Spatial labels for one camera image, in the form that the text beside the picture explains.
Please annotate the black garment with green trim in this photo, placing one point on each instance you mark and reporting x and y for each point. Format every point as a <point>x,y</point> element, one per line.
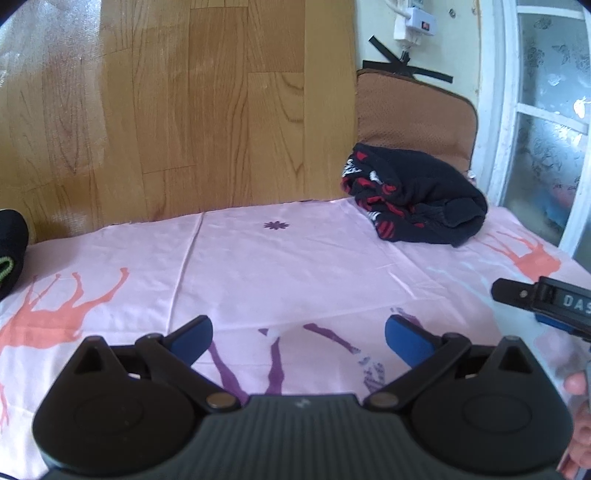
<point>11,240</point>

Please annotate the person's right hand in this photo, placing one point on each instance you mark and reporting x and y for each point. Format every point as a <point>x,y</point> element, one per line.
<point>582,434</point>

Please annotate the brown cushion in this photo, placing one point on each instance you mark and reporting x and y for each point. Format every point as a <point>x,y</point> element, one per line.
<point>406,115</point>

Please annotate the white power strip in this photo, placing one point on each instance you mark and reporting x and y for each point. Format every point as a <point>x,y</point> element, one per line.
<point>422,21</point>

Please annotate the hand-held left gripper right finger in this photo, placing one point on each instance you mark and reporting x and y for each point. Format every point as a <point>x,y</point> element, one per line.
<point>404,341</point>

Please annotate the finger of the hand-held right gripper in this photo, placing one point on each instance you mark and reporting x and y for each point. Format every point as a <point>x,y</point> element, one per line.
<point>515,293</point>
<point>551,321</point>

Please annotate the navy red reindeer sweater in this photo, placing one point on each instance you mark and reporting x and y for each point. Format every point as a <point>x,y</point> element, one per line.
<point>415,194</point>

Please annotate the long black tape strip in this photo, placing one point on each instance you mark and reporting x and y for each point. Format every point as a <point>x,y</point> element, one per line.
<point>415,71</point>

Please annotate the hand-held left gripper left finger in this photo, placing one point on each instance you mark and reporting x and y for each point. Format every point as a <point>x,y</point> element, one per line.
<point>194,339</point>

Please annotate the white framed frosted glass door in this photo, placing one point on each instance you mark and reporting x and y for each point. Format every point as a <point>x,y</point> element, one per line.
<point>503,115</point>

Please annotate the pink deer print bedsheet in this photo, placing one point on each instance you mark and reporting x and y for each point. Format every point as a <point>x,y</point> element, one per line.
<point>300,258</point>

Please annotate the wood grain board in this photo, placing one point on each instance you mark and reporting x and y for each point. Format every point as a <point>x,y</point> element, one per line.
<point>184,115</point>

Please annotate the short black tape strip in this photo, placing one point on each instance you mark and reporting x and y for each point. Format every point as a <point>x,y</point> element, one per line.
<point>388,50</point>

